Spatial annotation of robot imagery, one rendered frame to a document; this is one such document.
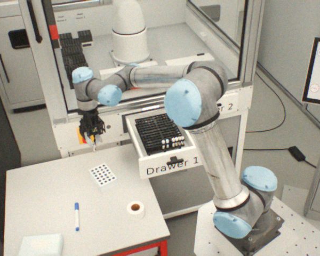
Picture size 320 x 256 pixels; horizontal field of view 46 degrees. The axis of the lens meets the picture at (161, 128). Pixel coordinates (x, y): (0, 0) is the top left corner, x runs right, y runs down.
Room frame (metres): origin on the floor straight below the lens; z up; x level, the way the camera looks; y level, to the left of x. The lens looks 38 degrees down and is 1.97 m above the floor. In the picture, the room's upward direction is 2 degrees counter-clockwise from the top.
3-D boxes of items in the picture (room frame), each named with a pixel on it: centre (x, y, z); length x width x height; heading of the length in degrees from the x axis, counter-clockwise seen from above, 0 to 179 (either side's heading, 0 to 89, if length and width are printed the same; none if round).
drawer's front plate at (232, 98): (1.56, -0.26, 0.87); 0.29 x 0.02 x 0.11; 105
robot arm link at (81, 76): (1.17, 0.27, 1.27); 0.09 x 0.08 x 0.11; 51
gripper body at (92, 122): (1.17, 0.27, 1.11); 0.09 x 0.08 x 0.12; 32
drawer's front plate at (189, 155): (1.17, -0.04, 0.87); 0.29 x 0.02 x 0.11; 105
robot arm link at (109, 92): (1.12, 0.18, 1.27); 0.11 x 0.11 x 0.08; 51
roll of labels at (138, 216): (0.99, 0.12, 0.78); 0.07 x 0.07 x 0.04
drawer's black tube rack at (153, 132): (1.36, 0.01, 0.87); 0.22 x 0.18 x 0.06; 15
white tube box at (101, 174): (1.18, 0.27, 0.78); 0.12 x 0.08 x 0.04; 32
